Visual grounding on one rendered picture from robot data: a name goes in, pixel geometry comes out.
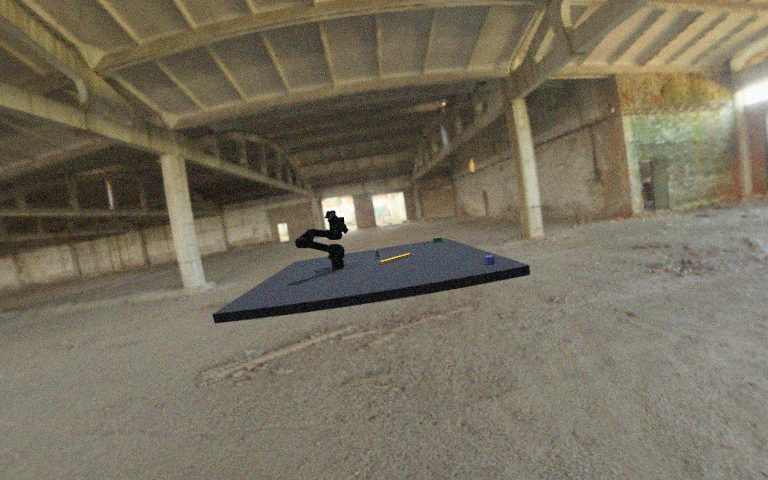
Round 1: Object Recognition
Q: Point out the yellow bar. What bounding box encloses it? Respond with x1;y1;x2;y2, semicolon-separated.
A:
379;253;412;264

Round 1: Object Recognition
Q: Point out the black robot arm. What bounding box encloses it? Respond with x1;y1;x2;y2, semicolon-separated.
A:
295;212;348;270

